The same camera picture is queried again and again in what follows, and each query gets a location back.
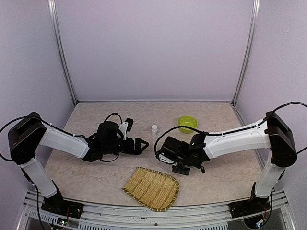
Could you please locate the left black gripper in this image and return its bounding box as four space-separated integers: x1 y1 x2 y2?
103 137 149 155

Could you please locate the white capped pill bottle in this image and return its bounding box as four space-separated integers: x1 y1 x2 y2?
151 125 158 137

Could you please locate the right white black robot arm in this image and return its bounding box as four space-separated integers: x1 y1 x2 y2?
161 102 299 217

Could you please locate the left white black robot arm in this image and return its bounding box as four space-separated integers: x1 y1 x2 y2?
1 112 149 213

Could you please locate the woven bamboo tray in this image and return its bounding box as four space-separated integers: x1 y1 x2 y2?
122 167 180 212

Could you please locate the green plastic bowl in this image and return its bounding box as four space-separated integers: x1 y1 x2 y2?
177 116 198 134

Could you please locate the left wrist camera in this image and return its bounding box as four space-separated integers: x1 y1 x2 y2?
119 118 134 140

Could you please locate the left aluminium frame post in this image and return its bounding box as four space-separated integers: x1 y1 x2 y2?
48 0 78 106

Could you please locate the aluminium frame post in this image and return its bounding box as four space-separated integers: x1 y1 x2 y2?
232 0 261 107
48 0 78 106

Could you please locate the right aluminium frame post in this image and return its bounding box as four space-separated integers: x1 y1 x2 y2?
232 0 261 107

